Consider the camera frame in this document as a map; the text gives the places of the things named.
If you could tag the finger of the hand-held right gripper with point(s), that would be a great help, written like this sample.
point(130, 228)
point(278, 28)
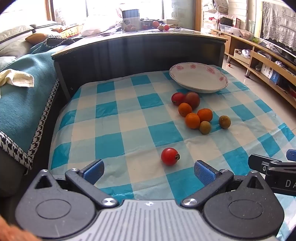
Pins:
point(291, 155)
point(257, 161)

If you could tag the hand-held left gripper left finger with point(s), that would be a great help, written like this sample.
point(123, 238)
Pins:
point(93, 172)

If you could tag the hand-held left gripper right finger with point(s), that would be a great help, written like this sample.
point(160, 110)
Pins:
point(204, 173)

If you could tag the bright red tomato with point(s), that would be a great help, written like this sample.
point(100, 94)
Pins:
point(169, 157)

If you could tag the white floral plate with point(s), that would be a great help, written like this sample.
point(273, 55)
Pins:
point(198, 77)

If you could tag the small brown-green fruit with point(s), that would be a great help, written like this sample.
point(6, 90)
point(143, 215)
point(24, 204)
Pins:
point(224, 122)
point(205, 127)

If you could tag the orange tangerine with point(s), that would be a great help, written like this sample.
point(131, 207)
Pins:
point(185, 109)
point(205, 115)
point(192, 120)

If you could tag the blue white checked tablecloth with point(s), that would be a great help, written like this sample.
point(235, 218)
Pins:
point(129, 129)

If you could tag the dark red round fruit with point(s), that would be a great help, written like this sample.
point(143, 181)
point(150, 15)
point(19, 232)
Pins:
point(192, 99)

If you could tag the small red tomato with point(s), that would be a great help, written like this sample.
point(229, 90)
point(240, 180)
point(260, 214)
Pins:
point(177, 98)

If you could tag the blue white box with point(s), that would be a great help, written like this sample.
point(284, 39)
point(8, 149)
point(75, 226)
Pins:
point(272, 74)

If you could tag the wooden low cabinet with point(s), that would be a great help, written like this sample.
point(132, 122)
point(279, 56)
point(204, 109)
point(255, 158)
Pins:
point(261, 62)

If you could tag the teal sofa blanket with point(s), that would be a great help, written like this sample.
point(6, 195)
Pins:
point(25, 102)

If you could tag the orange fuzzy cloth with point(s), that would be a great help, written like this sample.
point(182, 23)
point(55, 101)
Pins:
point(13, 231)

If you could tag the black television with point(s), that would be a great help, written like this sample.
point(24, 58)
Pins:
point(277, 45)

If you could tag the pale yellow towel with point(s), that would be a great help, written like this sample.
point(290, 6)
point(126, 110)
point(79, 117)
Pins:
point(17, 77)

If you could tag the dark glass-topped table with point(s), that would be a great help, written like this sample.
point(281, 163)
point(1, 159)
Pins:
point(138, 55)

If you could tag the white lace cloth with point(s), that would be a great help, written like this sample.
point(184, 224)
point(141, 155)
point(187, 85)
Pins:
point(278, 22)

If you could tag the yellow woven basket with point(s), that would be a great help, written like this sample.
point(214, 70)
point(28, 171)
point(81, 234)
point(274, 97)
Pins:
point(71, 30)

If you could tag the orange pillow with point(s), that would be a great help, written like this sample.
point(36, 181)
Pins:
point(38, 37)

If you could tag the white plastic bag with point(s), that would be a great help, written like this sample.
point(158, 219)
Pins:
point(99, 25)

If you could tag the small red round fruit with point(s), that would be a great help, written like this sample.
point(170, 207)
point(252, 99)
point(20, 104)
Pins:
point(166, 27)

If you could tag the pale orange round fruit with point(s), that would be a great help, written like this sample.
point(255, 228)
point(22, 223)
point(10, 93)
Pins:
point(160, 28)

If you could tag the large orange-red fruit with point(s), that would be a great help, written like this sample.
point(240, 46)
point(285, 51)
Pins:
point(155, 23)

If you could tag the cream sofa cushion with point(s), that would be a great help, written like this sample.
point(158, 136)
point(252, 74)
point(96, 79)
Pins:
point(15, 34)

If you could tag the grey white carton box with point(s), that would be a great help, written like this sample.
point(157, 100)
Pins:
point(130, 17)

